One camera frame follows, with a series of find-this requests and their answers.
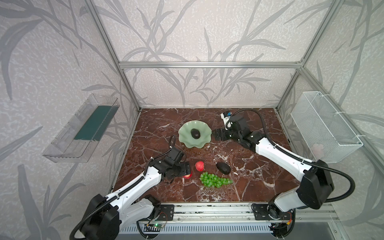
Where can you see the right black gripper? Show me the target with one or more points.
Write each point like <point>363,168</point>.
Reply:
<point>225,134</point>

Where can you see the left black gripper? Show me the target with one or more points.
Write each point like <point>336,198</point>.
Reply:
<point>181,169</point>

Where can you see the red apple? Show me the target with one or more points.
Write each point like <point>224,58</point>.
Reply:
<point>188,176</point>
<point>200,166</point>

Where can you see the dark avocado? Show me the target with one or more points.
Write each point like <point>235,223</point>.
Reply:
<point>224,168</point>
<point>195,133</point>

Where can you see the green grape bunch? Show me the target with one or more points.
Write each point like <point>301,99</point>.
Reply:
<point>214,181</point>

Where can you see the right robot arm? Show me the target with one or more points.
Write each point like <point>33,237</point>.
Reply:
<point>316,183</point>

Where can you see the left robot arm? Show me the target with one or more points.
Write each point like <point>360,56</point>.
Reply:
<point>106,216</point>

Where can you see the green scalloped fruit bowl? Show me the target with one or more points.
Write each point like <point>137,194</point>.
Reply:
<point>186,138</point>

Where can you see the left circuit board with LED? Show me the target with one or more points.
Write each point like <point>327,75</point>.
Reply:
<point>154,227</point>

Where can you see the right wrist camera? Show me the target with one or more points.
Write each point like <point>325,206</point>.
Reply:
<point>225,116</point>

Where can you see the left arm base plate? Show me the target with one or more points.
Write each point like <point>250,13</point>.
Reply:
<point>163,212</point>

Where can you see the aluminium front rail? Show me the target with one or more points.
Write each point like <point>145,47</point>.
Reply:
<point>237,212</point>

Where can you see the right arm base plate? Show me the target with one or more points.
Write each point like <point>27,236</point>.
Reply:
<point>266,212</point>

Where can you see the white wire mesh basket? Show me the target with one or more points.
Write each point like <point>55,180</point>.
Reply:
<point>325,131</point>

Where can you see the clear plastic wall bin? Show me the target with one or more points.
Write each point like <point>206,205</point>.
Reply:
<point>79,138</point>

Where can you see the right circuit board with wires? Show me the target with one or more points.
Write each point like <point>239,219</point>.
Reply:
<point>282,230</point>

